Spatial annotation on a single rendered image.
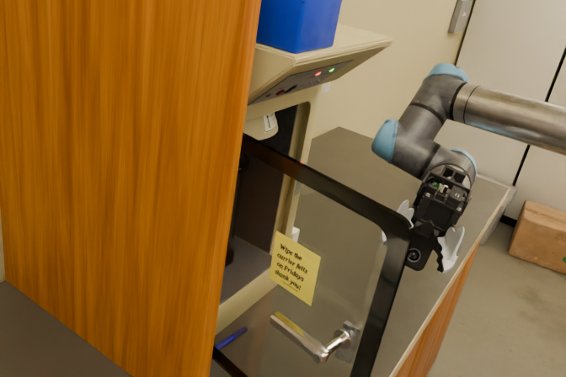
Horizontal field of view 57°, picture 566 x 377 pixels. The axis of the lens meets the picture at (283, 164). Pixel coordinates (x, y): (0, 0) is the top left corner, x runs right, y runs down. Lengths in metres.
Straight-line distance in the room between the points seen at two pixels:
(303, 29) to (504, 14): 3.11
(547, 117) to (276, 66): 0.48
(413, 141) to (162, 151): 0.48
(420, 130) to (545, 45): 2.74
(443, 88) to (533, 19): 2.70
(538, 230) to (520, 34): 1.24
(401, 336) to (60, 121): 0.76
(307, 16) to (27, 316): 0.74
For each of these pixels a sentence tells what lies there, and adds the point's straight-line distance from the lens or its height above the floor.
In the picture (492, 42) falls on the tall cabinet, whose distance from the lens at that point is 3.73.
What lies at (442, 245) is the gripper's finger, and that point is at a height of 1.28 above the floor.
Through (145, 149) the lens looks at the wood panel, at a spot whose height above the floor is 1.35.
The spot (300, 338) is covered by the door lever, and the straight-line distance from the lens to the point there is 0.66.
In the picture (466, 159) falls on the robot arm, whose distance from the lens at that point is 0.99.
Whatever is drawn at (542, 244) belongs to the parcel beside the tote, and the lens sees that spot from 3.60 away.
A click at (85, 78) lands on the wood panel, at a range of 0.77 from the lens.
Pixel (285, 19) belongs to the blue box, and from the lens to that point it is 0.65.
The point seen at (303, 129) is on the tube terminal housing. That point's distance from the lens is 1.02.
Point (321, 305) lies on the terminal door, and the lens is 0.68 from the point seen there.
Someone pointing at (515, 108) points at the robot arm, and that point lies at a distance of 0.96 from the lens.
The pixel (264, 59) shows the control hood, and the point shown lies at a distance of 0.65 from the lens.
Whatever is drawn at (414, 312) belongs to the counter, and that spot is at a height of 0.94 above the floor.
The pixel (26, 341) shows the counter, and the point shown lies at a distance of 1.04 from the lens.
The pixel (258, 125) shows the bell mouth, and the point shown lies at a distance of 0.88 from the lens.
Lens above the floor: 1.65
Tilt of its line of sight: 24 degrees down
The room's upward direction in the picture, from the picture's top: 10 degrees clockwise
